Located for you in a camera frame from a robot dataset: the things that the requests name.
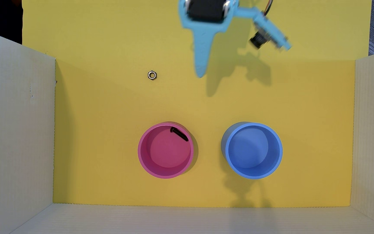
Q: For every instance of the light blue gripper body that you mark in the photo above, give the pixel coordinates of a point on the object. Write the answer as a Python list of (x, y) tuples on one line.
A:
[(205, 12)]

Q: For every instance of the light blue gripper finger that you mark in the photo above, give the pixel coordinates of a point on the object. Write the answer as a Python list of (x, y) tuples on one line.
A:
[(203, 52)]

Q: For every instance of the black bolt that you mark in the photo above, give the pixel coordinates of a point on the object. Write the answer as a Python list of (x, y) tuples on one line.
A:
[(179, 134)]

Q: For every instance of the beige cardboard box walls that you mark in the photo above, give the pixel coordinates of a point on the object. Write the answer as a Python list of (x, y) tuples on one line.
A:
[(11, 130)]

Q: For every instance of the silver hex nut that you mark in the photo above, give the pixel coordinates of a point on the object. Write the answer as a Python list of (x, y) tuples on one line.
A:
[(152, 75)]

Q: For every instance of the yellow table mat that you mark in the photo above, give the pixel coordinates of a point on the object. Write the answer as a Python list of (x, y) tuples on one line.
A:
[(109, 107)]

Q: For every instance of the blue round cup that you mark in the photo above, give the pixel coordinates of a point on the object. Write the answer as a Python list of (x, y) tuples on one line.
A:
[(252, 151)]

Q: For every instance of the pink round cup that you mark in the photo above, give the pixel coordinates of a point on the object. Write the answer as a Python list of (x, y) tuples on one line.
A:
[(166, 156)]

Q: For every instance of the light blue wrist camera module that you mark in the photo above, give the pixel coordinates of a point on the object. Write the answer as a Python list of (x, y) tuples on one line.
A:
[(268, 31)]

